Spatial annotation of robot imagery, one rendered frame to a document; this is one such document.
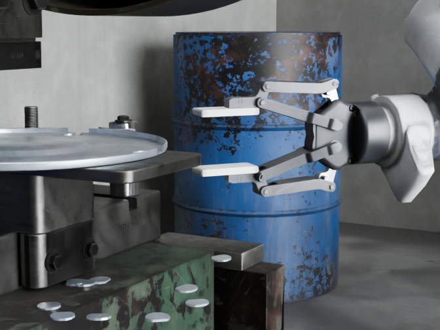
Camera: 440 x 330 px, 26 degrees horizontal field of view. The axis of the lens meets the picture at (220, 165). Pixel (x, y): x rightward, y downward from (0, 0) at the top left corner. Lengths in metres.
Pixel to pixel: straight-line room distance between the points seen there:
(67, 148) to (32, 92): 2.05
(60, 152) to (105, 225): 0.17
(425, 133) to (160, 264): 0.35
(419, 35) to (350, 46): 3.16
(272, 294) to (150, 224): 0.17
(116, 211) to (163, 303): 0.13
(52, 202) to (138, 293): 0.13
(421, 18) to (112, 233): 0.45
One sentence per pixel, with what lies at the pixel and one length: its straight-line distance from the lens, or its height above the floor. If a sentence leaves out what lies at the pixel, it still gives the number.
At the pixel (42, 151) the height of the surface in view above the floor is 0.79.
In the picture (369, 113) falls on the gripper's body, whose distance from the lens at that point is 1.13.
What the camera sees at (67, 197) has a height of 0.74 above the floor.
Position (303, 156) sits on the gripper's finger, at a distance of 1.11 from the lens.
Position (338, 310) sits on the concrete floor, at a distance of 3.11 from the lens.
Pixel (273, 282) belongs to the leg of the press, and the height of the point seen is 0.61.
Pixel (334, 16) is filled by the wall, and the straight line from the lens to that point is 4.38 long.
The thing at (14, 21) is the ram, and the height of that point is 0.91.
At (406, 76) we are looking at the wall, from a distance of 4.27.
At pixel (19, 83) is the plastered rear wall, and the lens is 2.96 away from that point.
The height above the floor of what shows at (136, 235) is 0.66.
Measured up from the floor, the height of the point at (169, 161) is 0.78.
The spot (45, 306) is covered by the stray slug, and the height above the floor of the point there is 0.65.
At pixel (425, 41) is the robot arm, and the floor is 0.89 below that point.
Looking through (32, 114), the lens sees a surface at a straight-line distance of 1.20.
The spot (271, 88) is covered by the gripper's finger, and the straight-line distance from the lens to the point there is 1.08.
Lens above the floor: 0.91
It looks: 8 degrees down
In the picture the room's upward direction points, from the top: straight up
